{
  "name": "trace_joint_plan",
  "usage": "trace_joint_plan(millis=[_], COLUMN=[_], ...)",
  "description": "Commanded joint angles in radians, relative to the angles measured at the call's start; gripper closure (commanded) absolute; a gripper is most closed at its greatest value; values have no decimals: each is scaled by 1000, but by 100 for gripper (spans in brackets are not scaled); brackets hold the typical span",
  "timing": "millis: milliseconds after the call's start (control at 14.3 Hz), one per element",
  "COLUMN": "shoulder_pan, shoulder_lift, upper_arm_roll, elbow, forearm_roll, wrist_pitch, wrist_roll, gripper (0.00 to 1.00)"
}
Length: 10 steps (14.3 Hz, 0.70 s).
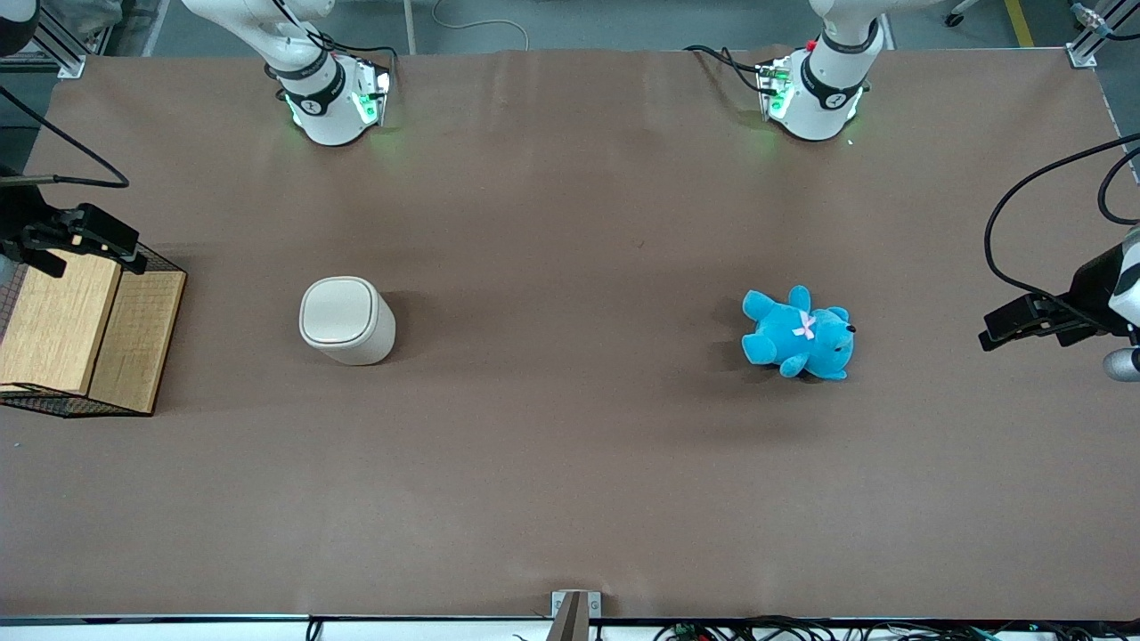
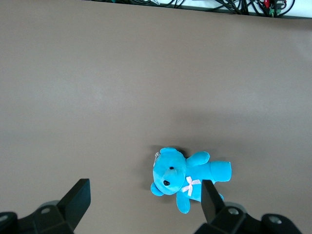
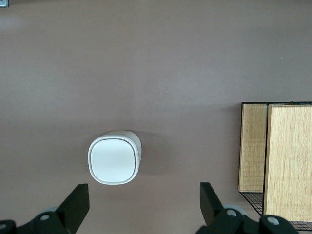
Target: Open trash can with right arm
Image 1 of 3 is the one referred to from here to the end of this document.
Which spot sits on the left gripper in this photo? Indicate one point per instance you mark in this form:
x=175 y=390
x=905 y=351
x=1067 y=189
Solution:
x=1088 y=287

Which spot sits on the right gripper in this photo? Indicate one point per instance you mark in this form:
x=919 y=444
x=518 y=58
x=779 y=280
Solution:
x=20 y=216

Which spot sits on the white trash can with lid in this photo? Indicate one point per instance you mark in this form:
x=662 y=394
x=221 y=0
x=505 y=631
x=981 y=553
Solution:
x=343 y=312

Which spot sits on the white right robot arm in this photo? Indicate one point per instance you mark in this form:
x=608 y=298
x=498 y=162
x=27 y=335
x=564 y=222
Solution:
x=325 y=107

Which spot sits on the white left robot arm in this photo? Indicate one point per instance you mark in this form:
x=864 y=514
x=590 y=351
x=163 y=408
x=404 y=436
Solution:
x=824 y=98

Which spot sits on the blue teddy bear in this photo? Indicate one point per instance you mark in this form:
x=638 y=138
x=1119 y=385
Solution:
x=788 y=334

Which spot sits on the chair caster wheel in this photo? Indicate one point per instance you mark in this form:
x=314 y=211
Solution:
x=960 y=12

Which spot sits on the brown table cover sheet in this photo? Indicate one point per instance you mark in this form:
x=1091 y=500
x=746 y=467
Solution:
x=570 y=463

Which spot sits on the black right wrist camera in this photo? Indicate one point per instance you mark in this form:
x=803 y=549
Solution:
x=18 y=214

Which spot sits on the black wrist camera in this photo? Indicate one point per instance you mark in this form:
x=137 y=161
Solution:
x=1094 y=280
x=18 y=214

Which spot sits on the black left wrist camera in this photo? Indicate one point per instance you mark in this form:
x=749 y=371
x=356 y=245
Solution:
x=1094 y=280

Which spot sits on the aluminium frame profile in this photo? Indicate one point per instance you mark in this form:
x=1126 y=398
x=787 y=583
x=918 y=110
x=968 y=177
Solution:
x=1082 y=52
x=64 y=55

